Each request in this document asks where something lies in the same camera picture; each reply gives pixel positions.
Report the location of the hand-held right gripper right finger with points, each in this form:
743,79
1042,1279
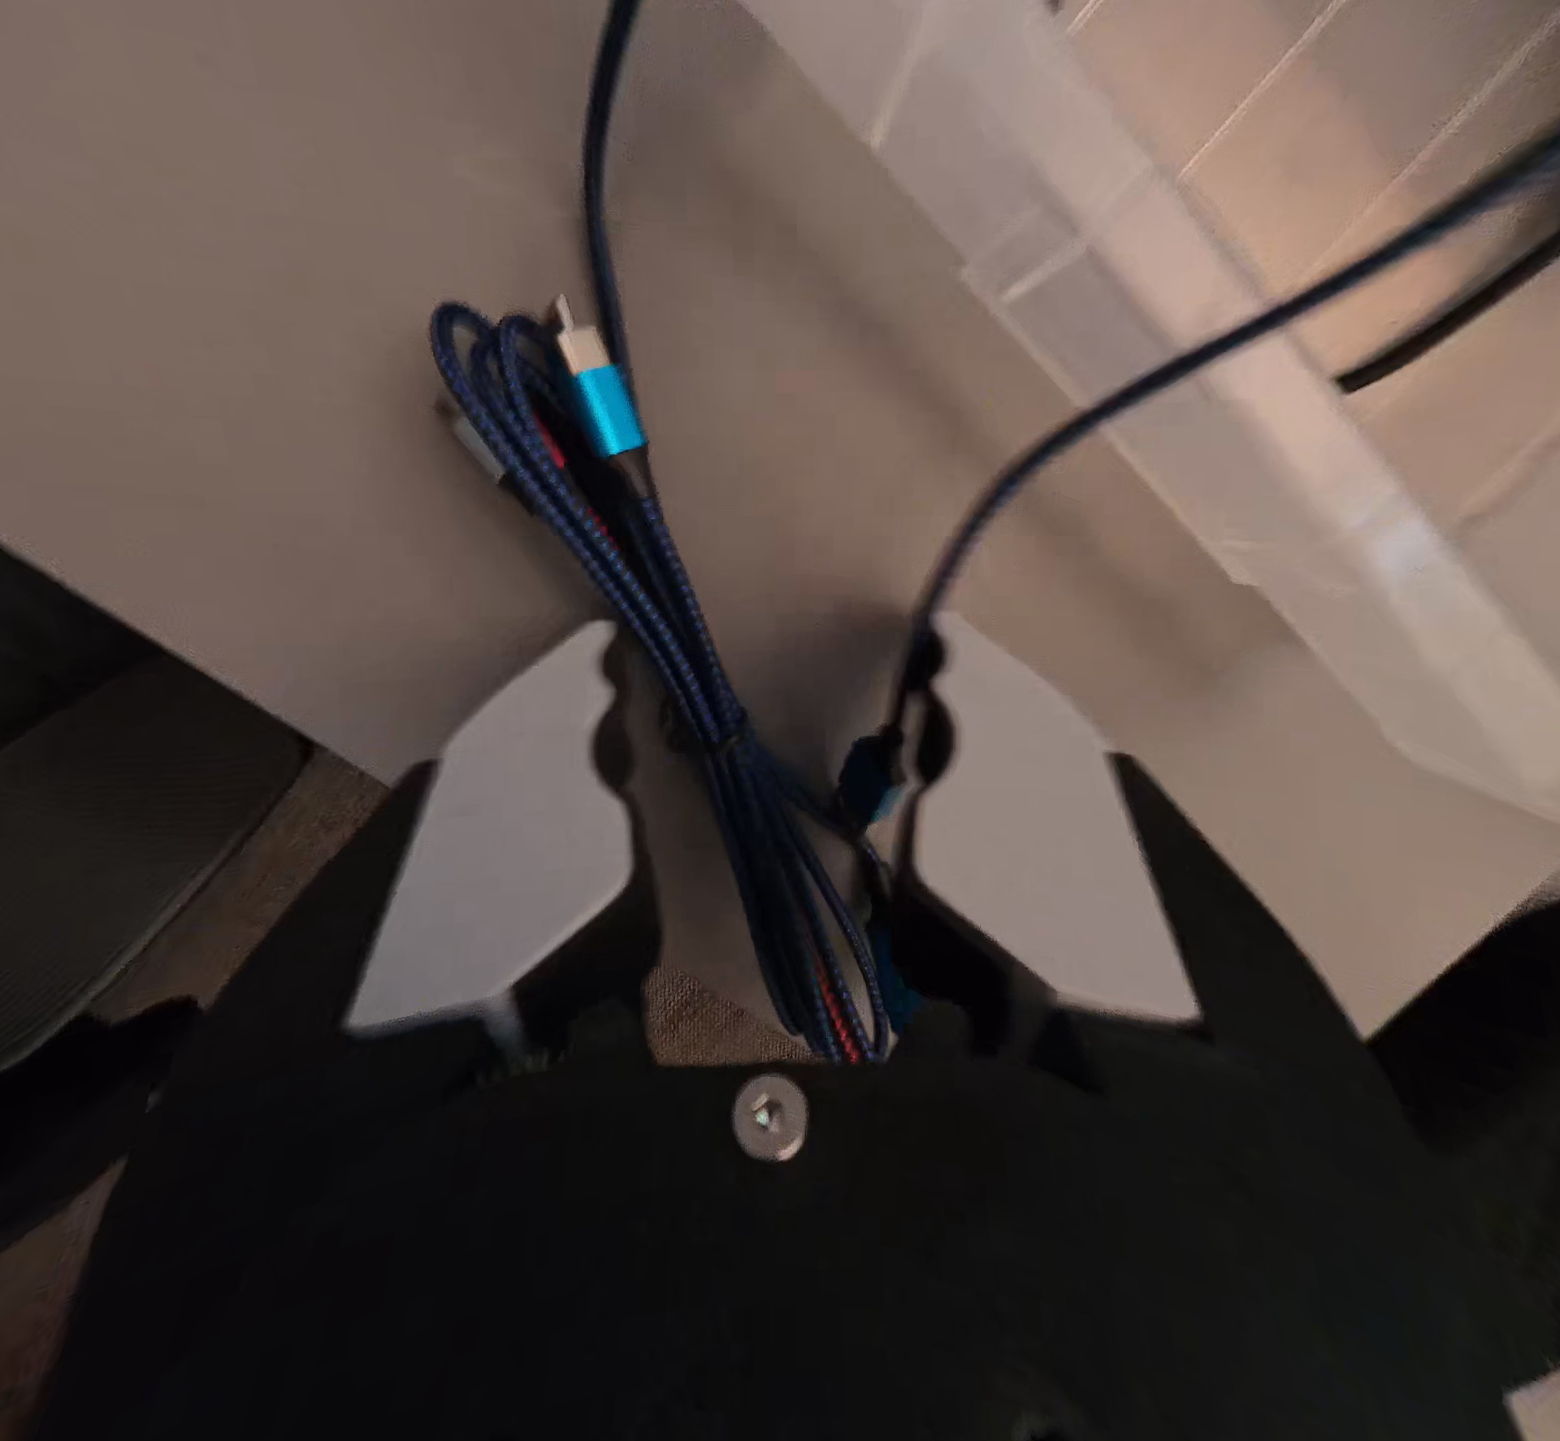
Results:
1049,831

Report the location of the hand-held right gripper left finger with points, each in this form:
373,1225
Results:
487,856

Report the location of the clear plastic bin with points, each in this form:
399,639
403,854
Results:
1280,368

